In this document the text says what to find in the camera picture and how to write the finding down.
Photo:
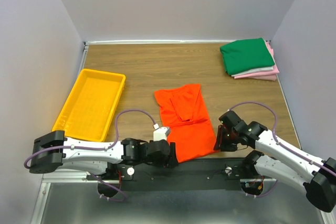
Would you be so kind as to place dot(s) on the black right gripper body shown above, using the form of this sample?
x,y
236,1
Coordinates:
x,y
229,141

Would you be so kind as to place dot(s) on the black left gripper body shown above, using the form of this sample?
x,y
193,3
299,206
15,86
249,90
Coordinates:
x,y
164,162

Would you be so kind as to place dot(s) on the orange t-shirt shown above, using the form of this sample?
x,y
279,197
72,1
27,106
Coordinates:
x,y
184,111

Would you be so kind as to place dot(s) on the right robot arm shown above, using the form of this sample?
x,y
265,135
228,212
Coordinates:
x,y
275,158

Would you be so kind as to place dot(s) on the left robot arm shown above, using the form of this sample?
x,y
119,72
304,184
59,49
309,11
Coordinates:
x,y
55,151

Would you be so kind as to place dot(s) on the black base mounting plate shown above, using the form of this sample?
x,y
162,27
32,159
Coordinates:
x,y
197,174

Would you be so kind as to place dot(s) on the pale pink bottom t-shirt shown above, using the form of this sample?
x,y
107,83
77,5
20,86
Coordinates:
x,y
272,77

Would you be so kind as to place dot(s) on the light grey folded t-shirt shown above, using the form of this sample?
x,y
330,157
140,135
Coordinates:
x,y
255,70

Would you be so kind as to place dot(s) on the pink folded t-shirt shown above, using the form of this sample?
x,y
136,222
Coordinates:
x,y
274,71

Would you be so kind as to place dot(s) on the green folded t-shirt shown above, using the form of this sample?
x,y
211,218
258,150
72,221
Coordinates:
x,y
243,55

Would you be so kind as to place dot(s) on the yellow plastic tray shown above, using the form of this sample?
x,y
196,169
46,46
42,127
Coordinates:
x,y
89,109

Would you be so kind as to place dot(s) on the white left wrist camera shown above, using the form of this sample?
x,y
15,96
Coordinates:
x,y
160,133

